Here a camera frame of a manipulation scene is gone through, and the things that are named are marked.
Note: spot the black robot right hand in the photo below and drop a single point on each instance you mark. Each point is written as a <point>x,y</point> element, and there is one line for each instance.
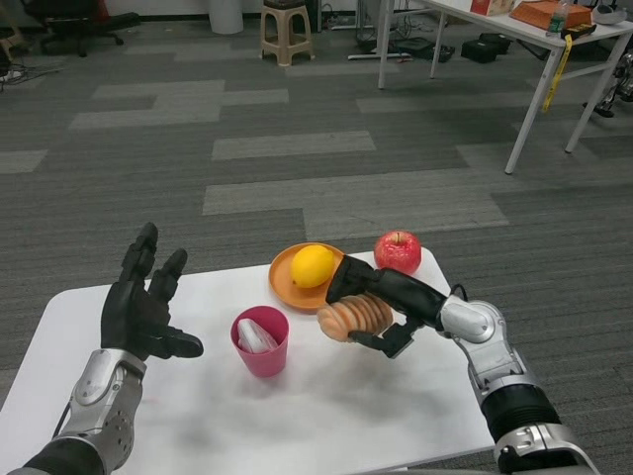
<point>410,297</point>

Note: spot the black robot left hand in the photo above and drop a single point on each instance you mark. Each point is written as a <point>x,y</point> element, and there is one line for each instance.
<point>133,316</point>

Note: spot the ridged orange bread loaf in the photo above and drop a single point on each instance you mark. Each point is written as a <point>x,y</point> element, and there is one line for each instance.
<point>346,319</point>

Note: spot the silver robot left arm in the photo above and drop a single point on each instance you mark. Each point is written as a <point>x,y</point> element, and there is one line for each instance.
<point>104,401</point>

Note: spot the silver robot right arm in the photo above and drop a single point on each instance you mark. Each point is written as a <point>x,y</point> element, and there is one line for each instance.
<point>489,346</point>

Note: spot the red apple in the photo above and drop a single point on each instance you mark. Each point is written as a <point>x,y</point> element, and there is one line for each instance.
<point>398,253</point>

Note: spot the yellow lemon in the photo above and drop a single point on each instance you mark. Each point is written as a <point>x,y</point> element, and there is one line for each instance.
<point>311,267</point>

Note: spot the white plastic packet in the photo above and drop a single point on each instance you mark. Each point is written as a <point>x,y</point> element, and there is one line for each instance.
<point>249,337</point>

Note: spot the orange plate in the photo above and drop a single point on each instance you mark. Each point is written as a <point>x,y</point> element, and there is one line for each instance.
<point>284,289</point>

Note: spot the pink plastic cup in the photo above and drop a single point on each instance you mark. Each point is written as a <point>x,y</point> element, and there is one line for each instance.
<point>264,361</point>

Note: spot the white standing desk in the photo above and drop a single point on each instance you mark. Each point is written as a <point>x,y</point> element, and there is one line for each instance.
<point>368,56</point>

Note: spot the black equipment case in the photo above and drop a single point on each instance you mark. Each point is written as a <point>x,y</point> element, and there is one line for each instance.
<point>420,49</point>
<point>485,48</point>

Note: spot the yellow tape measure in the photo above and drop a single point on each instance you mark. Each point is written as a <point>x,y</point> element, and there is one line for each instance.
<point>556,74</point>

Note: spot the white power strip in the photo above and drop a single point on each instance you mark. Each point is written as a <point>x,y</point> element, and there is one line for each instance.
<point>11,75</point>

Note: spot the large white table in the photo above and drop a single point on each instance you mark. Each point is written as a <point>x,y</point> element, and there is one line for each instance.
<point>494,22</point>

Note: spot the beige plastic stool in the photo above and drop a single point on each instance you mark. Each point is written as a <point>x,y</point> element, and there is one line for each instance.
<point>287,32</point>

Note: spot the grey legged robot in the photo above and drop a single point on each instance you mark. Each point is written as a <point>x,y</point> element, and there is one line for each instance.
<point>615,84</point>

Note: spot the black office chair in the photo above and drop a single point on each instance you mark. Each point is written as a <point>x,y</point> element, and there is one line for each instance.
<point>79,22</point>

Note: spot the red white tissue box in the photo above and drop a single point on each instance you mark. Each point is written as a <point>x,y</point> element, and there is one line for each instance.
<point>492,6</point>

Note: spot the orange woven tray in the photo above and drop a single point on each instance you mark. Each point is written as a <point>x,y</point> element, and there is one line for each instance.
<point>536,12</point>

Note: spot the green label plastic bottle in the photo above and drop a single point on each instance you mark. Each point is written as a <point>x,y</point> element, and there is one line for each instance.
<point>557,22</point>

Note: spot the red fire extinguisher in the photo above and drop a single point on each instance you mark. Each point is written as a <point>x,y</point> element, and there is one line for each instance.
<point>102,6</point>

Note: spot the potted green plant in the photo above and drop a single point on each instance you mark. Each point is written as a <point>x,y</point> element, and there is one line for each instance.
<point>226,15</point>

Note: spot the white grey headset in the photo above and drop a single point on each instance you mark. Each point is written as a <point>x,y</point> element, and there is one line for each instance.
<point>608,14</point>

